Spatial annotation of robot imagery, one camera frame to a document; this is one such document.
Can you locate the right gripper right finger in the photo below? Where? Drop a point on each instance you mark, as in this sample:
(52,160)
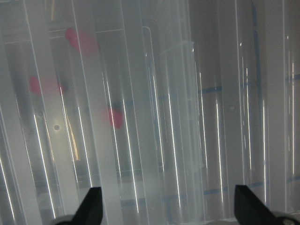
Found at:
(249,210)

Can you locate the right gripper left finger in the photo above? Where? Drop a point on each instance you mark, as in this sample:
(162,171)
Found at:
(90,212)

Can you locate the clear plastic box lid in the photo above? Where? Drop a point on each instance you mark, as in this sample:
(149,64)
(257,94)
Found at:
(210,96)

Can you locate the red block lower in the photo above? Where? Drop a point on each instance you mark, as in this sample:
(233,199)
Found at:
(114,116)

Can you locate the red block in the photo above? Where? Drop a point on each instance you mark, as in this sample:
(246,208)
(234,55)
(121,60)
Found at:
(114,116)
(81,41)
(37,87)

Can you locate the red block centre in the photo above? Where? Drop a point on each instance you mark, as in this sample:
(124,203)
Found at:
(37,87)

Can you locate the red block upper middle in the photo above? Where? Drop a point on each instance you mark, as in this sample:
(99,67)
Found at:
(81,41)

